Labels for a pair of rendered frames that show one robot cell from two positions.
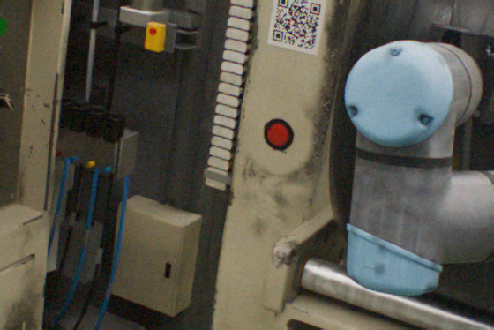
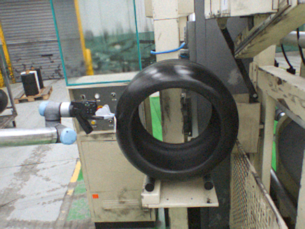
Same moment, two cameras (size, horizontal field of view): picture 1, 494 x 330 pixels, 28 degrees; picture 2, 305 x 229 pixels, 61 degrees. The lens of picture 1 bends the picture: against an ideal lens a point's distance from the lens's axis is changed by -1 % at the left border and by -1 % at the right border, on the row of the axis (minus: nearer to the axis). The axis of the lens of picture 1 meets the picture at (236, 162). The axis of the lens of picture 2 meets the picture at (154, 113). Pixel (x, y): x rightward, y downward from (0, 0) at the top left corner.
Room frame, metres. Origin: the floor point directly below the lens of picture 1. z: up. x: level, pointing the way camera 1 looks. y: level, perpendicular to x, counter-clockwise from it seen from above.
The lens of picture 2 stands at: (0.83, -1.45, 1.64)
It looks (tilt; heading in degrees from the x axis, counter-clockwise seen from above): 19 degrees down; 71
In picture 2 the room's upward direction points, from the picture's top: 5 degrees counter-clockwise
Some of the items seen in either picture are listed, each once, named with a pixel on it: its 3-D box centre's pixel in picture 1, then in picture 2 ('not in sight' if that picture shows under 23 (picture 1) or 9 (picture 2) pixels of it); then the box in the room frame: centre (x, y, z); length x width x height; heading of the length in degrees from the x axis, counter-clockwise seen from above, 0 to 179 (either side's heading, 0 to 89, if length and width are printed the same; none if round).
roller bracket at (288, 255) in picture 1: (332, 238); not in sight; (1.40, -0.16, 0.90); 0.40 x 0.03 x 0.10; 156
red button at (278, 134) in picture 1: (279, 134); not in sight; (1.35, -0.05, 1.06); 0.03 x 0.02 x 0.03; 66
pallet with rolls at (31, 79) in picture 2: not in sight; (32, 83); (0.03, 6.39, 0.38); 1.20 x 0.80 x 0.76; 84
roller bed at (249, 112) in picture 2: not in sight; (241, 122); (1.76, -0.27, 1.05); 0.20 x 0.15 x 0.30; 66
